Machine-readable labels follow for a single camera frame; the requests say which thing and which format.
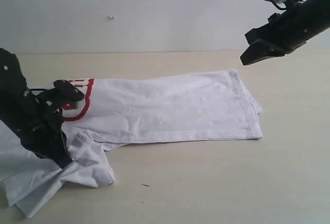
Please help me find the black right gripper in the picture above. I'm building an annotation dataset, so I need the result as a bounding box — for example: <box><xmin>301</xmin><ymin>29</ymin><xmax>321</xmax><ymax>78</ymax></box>
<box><xmin>240</xmin><ymin>1</ymin><xmax>314</xmax><ymax>65</ymax></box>

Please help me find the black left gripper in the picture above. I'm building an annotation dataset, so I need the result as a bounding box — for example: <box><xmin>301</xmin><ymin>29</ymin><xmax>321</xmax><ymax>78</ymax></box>
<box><xmin>7</xmin><ymin>90</ymin><xmax>73</xmax><ymax>169</ymax></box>

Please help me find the white t-shirt red lettering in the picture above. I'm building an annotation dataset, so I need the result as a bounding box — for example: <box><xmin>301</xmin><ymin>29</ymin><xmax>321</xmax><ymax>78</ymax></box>
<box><xmin>1</xmin><ymin>69</ymin><xmax>262</xmax><ymax>217</ymax></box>

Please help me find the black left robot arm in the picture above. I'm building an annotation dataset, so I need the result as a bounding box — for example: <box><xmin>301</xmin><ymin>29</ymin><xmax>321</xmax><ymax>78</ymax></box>
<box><xmin>1</xmin><ymin>49</ymin><xmax>72</xmax><ymax>169</ymax></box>

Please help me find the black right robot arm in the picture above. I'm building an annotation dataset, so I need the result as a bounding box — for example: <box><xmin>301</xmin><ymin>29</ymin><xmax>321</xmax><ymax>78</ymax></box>
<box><xmin>240</xmin><ymin>0</ymin><xmax>329</xmax><ymax>65</ymax></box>

